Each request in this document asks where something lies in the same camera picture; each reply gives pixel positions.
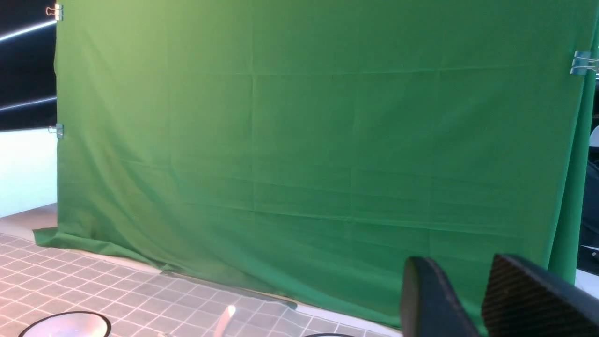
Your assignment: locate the white bowl black rim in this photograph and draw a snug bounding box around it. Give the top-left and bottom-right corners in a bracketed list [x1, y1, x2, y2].
[18, 311, 113, 337]

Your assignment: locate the silver binder clip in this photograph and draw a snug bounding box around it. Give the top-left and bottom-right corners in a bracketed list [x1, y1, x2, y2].
[48, 123, 64, 139]
[570, 51, 599, 75]
[45, 3, 64, 21]

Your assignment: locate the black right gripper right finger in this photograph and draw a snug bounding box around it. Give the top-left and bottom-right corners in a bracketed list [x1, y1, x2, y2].
[481, 254, 599, 337]

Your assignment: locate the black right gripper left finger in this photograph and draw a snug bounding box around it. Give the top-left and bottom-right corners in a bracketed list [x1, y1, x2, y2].
[400, 256, 480, 337]

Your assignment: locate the silver binder clip top left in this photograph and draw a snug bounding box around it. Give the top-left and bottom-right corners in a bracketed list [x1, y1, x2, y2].
[45, 3, 64, 21]

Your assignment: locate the illustrated plate black rim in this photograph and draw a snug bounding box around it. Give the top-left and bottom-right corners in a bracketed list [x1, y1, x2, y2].
[304, 332, 354, 337]

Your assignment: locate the silver binder clip lower left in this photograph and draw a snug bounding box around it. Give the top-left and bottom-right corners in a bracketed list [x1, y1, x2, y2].
[48, 123, 64, 139]

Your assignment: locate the silver binder clip right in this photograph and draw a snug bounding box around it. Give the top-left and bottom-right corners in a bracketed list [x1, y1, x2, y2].
[570, 51, 599, 75]

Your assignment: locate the green backdrop cloth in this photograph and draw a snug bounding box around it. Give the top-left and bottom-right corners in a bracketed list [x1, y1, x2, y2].
[36, 0, 598, 328]

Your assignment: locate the grey checked tablecloth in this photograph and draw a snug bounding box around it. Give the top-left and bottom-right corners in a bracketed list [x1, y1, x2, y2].
[0, 234, 401, 337]

